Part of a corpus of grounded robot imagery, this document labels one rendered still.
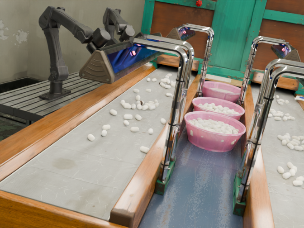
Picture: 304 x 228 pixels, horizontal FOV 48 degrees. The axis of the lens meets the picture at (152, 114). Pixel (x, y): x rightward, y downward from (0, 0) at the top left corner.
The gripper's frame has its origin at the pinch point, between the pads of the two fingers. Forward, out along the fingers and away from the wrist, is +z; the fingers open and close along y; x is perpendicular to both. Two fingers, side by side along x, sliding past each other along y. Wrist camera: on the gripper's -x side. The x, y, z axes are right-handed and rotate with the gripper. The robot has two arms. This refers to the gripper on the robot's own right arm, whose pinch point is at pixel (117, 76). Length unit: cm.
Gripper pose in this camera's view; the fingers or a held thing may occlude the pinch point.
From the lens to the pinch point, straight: 164.4
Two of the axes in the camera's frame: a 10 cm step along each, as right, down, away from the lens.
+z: 6.3, 7.7, 0.7
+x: -7.4, 5.7, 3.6
